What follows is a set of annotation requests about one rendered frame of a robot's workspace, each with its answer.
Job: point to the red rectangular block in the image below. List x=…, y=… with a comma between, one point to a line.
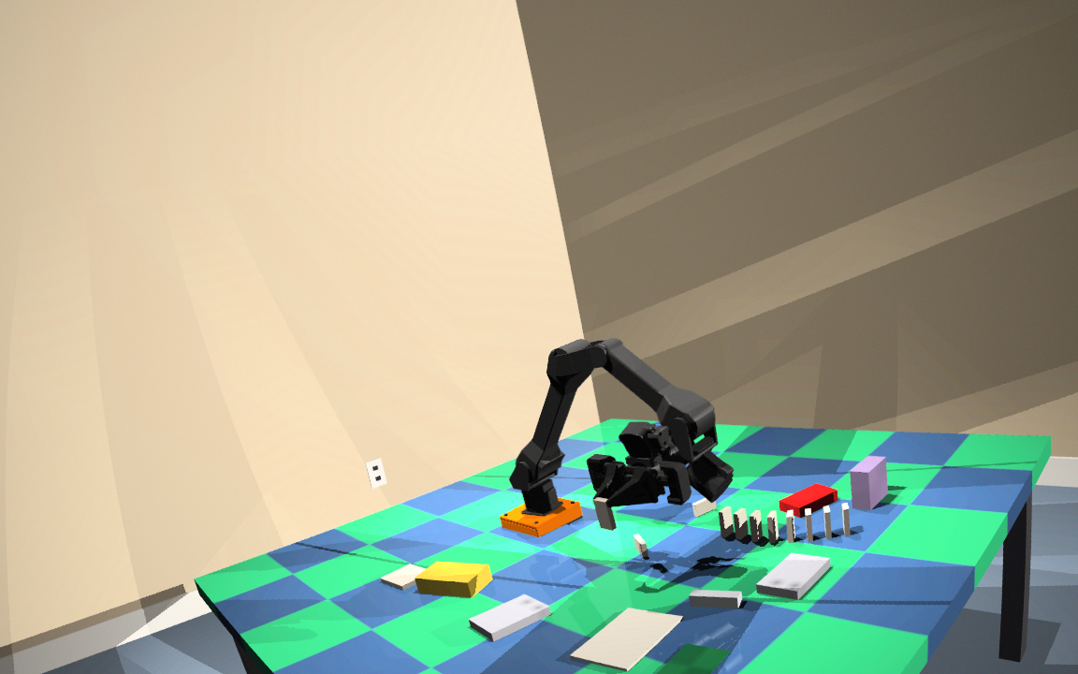
x=813, y=497

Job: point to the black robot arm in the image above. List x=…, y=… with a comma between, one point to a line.
x=684, y=416

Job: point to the purple rectangular block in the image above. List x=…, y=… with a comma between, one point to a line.
x=869, y=482

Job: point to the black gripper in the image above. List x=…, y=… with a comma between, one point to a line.
x=639, y=483

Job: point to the yellow rectangular block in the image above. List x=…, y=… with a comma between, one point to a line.
x=453, y=579

